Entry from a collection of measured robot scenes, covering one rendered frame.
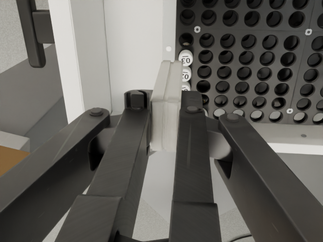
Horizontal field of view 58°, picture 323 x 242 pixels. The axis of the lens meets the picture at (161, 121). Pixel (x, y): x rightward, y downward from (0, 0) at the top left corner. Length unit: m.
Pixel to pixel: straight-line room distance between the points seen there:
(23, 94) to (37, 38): 0.55
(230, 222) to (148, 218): 0.45
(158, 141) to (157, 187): 1.34
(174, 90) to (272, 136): 0.20
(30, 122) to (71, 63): 0.46
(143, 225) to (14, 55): 1.09
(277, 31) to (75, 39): 0.17
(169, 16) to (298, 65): 0.13
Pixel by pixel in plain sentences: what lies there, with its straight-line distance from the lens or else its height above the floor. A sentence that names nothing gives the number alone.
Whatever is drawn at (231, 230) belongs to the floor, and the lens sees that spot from 1.75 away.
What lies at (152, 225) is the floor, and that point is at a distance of 1.74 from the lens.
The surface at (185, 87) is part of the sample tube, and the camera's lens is 0.27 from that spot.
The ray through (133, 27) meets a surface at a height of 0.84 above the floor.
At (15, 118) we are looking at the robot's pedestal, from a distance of 0.73.
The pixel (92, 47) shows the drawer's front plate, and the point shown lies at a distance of 0.30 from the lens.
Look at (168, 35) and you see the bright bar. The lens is 0.32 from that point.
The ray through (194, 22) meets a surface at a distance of 0.26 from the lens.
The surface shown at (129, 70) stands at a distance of 0.35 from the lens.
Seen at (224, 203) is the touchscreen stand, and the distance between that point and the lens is 1.56.
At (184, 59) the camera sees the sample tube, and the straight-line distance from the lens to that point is 0.26.
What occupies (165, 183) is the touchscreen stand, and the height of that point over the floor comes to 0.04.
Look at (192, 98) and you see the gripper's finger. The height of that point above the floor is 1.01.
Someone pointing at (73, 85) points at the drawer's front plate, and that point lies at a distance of 0.27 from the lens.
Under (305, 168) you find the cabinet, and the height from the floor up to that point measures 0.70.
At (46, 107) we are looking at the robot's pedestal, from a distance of 0.78.
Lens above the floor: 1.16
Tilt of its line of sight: 62 degrees down
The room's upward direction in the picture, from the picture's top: 169 degrees counter-clockwise
